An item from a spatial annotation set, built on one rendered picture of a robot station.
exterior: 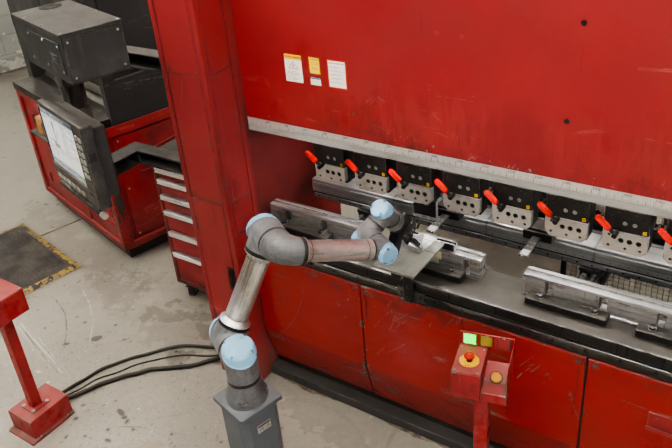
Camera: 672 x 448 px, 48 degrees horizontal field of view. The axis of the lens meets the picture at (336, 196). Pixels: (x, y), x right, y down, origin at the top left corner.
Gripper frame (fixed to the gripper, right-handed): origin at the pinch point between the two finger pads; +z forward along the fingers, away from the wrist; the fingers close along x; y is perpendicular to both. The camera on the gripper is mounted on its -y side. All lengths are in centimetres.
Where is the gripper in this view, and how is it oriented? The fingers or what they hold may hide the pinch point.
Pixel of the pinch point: (413, 246)
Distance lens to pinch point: 299.8
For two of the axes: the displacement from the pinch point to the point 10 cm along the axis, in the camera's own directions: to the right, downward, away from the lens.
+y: 4.3, -8.8, 1.9
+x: -7.8, -2.5, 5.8
